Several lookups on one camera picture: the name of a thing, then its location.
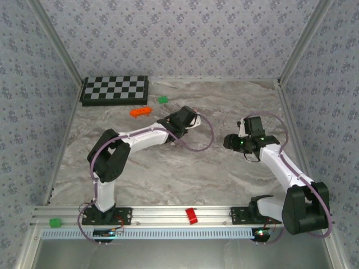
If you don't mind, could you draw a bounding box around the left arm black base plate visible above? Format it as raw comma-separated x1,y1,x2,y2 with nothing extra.
81,207,133,226

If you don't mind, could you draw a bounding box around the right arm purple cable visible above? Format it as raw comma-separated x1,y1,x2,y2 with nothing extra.
243,111,334,246

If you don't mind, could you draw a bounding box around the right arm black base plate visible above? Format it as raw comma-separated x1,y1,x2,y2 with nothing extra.
230,206,282,225

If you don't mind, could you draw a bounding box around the aluminium frame post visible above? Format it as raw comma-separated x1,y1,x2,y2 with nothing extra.
27,0,86,86
277,0,336,86

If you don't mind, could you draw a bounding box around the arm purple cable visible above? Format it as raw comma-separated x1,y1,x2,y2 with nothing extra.
77,113,215,246
243,111,334,246

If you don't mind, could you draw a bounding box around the aluminium frame leg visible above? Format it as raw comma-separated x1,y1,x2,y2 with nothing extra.
15,226,43,269
321,226,351,269

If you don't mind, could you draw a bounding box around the slotted cable duct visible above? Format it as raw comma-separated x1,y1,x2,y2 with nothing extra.
41,227,255,240

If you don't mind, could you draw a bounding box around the orange plastic toy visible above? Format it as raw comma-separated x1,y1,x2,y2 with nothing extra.
130,106,154,119

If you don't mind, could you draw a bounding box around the aluminium mounting rail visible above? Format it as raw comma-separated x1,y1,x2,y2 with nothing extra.
30,205,336,227

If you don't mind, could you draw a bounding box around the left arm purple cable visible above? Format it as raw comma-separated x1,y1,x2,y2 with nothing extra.
77,113,215,246

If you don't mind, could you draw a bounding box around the aluminium table side rail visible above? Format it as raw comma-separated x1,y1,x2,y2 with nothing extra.
276,81,321,205
43,81,85,207

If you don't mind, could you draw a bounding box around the red block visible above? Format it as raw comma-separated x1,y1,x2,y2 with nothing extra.
185,207,199,225

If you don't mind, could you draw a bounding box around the grey metal panel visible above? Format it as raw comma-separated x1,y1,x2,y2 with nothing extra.
33,238,333,269

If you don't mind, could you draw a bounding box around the black and grey chessboard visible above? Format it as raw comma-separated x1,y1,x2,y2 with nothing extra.
79,75,149,107

